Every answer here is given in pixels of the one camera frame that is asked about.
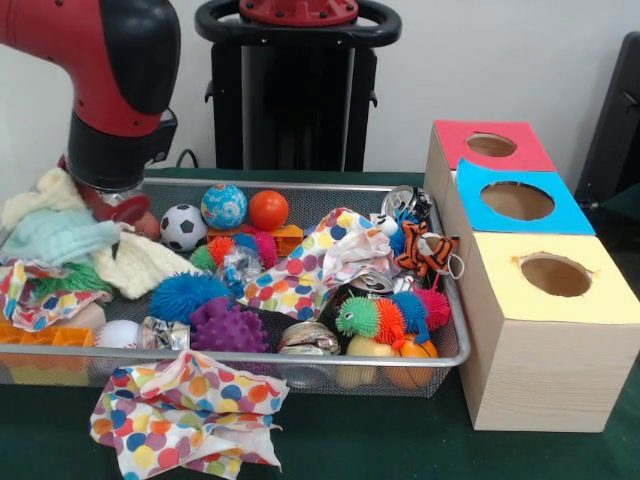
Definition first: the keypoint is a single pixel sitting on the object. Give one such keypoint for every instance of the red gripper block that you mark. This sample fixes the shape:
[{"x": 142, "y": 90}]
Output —
[{"x": 137, "y": 208}]

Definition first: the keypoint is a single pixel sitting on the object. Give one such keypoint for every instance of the white knitted cloth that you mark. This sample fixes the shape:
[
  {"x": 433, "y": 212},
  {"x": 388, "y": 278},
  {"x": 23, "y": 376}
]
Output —
[{"x": 140, "y": 268}]

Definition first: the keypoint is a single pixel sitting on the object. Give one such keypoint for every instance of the mint green knitted cloth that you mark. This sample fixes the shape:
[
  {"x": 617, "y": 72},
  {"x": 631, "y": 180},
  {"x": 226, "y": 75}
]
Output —
[{"x": 55, "y": 237}]

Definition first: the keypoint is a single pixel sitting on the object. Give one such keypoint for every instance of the polka dot cloth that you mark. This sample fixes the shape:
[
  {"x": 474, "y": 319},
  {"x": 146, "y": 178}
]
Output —
[
  {"x": 25, "y": 300},
  {"x": 190, "y": 415},
  {"x": 310, "y": 265}
]

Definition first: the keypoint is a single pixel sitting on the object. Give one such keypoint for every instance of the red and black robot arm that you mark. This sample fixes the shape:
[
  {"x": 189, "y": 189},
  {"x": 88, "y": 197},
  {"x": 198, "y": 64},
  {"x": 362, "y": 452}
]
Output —
[{"x": 110, "y": 70}]

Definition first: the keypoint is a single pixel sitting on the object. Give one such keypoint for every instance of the wooden box with three holes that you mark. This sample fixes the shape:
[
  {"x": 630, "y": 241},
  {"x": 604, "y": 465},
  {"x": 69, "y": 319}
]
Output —
[{"x": 540, "y": 350}]

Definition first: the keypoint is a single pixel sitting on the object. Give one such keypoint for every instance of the small soccer ball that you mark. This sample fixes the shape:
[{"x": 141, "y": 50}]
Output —
[{"x": 183, "y": 227}]

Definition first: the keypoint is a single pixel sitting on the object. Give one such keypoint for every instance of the small globe print ball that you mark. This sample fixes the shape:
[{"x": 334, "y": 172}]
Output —
[{"x": 224, "y": 206}]

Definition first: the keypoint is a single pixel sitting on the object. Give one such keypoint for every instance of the green spiky ball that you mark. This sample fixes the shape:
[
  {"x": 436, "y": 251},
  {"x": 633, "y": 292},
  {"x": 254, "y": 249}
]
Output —
[{"x": 75, "y": 280}]

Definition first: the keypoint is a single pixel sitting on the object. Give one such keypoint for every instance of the blue spiky ball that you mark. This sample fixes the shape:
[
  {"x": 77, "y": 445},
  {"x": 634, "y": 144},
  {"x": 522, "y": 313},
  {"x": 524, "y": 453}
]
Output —
[{"x": 185, "y": 296}]

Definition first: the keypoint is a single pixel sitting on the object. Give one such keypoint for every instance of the small white baseball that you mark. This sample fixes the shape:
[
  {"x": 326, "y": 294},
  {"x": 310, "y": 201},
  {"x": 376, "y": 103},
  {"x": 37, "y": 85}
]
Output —
[{"x": 118, "y": 334}]

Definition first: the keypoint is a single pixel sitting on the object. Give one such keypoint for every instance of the small red ball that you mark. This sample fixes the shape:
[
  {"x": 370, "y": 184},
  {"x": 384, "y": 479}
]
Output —
[{"x": 268, "y": 210}]

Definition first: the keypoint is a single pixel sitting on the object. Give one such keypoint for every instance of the purple spiky ball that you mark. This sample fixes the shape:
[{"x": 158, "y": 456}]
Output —
[{"x": 230, "y": 328}]

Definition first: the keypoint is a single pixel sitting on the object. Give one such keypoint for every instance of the orange toy building block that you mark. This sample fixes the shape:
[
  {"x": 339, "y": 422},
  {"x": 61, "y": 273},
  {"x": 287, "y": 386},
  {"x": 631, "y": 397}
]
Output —
[{"x": 40, "y": 337}]

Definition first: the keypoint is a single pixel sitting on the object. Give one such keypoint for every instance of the dented silver can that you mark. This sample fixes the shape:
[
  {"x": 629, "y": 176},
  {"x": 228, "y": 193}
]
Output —
[{"x": 308, "y": 338}]

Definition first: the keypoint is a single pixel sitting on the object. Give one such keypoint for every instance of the crushed silver can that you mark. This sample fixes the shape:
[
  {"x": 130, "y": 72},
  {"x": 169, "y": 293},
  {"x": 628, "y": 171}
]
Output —
[{"x": 372, "y": 283}]

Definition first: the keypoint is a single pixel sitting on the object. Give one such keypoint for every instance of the rainbow spiky caterpillar toy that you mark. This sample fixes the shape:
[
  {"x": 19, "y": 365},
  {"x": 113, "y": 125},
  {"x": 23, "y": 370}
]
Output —
[{"x": 385, "y": 317}]

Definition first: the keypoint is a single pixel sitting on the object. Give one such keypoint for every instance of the orange striped tiger toy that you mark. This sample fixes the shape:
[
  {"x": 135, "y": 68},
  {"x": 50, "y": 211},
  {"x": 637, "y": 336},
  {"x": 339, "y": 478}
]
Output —
[{"x": 428, "y": 250}]

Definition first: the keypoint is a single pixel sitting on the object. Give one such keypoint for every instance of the small orange basketball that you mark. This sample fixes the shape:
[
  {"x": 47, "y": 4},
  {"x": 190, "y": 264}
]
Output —
[{"x": 412, "y": 356}]

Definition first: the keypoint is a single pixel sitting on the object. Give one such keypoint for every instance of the green cloth side table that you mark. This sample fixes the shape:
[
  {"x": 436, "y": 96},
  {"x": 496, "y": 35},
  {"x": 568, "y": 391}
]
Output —
[{"x": 625, "y": 205}]

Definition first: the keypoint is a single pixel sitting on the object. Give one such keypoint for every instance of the black upright panel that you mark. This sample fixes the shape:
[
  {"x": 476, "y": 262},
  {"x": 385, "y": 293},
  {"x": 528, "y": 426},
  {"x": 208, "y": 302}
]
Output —
[{"x": 620, "y": 130}]

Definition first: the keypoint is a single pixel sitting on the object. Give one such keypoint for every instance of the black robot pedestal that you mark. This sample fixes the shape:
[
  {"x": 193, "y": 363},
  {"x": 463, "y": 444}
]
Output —
[{"x": 290, "y": 100}]

